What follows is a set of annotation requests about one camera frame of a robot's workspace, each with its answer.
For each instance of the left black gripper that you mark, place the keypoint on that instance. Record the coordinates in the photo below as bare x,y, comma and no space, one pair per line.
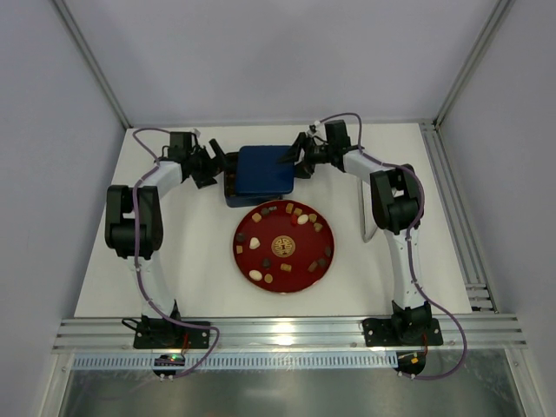
208,164

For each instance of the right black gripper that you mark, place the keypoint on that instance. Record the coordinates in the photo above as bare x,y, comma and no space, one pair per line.
307,155

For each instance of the blue chocolate box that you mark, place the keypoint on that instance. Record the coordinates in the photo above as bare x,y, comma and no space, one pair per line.
235,199

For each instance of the blue box lid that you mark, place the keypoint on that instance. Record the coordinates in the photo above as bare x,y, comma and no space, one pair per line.
259,172

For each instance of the white oval chocolate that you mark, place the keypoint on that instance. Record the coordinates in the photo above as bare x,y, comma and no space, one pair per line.
304,219
255,275

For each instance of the metal tongs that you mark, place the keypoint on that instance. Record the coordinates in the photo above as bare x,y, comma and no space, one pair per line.
368,226

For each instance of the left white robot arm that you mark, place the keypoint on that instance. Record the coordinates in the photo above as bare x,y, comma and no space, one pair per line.
134,230

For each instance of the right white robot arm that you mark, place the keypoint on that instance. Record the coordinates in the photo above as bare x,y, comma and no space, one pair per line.
397,203

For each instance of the white heart chocolate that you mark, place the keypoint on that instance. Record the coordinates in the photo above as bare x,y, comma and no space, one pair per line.
254,243

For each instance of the white oval chocolate bottom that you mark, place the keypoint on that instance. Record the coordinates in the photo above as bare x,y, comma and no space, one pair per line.
255,275

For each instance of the round red plate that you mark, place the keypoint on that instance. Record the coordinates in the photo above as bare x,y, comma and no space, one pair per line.
296,256

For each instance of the left mounting plate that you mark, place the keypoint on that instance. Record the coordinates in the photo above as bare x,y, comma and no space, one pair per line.
160,334

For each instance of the mounting plate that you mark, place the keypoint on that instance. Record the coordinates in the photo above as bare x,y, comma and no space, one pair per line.
381,333
160,334

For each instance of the right mounting plate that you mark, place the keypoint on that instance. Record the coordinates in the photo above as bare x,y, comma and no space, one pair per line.
381,333

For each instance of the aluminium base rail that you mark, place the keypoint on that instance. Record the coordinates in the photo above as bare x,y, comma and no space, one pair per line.
276,344

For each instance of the right aluminium side rail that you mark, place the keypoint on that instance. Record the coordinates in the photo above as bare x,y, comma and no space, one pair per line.
472,267

